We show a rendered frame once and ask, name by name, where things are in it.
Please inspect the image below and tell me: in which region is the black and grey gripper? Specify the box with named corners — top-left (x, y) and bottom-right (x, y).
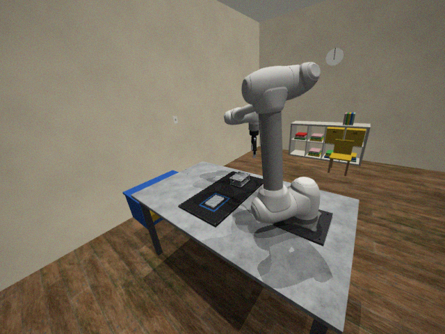
top-left (250, 130), bottom-right (259, 158)

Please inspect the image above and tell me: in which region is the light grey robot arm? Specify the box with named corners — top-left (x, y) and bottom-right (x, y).
top-left (224, 62), bottom-right (321, 233)

